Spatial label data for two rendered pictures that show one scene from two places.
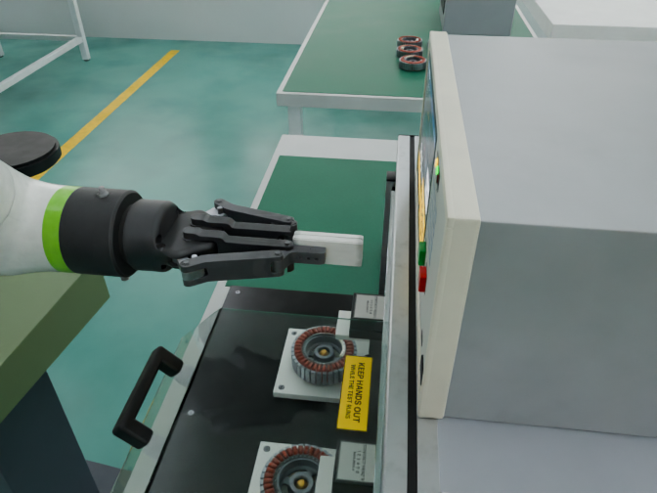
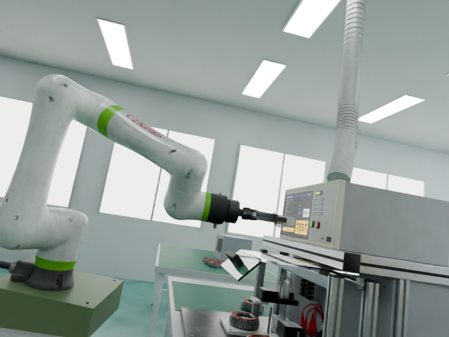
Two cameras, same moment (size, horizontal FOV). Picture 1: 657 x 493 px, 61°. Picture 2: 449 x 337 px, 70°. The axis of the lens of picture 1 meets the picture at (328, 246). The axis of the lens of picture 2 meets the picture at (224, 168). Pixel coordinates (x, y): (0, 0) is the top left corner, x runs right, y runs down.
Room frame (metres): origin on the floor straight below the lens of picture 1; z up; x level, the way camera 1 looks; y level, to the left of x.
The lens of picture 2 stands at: (-0.51, 0.51, 1.14)
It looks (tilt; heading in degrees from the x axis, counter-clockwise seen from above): 10 degrees up; 344
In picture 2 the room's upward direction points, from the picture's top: 9 degrees clockwise
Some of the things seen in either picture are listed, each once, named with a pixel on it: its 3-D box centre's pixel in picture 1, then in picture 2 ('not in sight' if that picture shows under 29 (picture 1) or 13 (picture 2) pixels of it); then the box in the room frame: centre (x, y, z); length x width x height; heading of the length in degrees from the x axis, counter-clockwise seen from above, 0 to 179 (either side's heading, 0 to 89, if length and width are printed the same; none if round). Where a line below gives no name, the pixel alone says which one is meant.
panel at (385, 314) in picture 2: not in sight; (327, 303); (0.52, -0.23, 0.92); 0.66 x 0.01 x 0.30; 173
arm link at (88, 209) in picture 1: (111, 235); (216, 210); (0.49, 0.23, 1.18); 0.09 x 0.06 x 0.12; 173
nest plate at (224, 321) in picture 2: not in sight; (243, 327); (0.67, 0.01, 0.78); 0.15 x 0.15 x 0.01; 83
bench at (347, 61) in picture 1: (415, 102); (204, 295); (2.88, -0.46, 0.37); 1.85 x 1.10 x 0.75; 173
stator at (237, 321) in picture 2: not in sight; (244, 319); (0.67, 0.01, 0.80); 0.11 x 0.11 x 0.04
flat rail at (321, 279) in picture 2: (388, 309); (289, 266); (0.53, -0.08, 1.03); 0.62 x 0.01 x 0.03; 173
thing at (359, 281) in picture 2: not in sight; (310, 265); (0.53, -0.15, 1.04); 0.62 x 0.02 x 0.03; 173
